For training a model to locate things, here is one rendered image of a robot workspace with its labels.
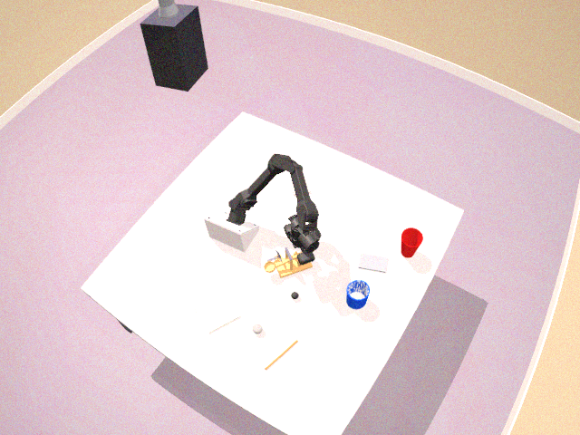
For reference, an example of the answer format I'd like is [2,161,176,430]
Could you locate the red cup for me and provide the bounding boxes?
[401,228,423,258]

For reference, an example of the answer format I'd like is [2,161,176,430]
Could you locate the blue mug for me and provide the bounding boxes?
[346,279,370,310]

